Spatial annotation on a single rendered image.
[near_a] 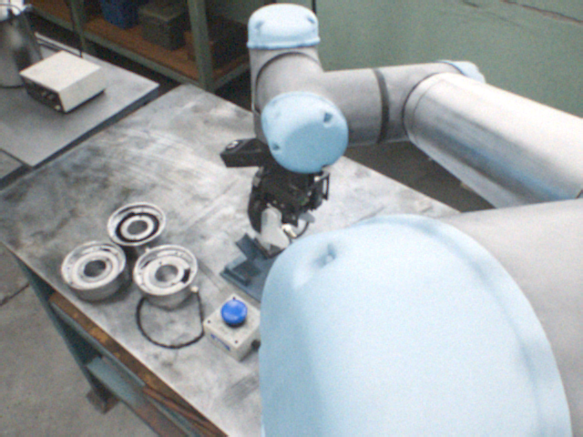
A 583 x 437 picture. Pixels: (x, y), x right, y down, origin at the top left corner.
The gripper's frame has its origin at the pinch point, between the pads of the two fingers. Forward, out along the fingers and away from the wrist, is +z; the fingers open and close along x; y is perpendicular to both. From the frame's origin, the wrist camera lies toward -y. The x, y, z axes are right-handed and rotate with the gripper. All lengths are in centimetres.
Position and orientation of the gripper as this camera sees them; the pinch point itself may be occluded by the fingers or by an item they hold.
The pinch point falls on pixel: (274, 231)
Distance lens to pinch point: 81.4
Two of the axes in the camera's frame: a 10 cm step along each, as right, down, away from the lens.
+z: 0.0, 6.9, 7.2
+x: 6.3, -5.6, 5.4
